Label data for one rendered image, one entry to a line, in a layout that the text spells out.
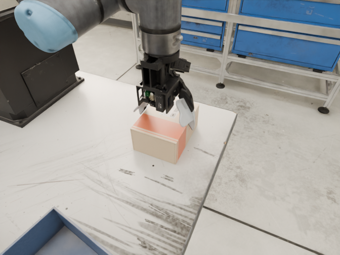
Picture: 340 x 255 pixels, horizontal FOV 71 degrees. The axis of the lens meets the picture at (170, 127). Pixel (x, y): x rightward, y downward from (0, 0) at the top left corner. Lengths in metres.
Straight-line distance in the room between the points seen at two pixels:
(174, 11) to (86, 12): 0.14
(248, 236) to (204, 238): 0.21
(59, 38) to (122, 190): 0.33
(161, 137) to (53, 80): 0.43
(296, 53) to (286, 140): 0.63
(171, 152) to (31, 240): 0.31
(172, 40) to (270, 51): 1.58
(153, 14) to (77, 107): 0.47
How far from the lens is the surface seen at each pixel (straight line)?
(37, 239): 0.51
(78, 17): 0.41
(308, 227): 1.45
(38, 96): 0.80
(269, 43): 1.96
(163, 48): 0.44
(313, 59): 2.00
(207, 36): 2.02
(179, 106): 0.53
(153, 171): 0.57
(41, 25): 0.39
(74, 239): 0.52
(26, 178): 0.65
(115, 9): 0.47
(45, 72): 0.81
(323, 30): 1.89
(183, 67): 0.55
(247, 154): 1.61
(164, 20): 0.43
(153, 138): 0.55
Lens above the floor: 1.16
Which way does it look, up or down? 43 degrees down
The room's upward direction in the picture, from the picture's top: straight up
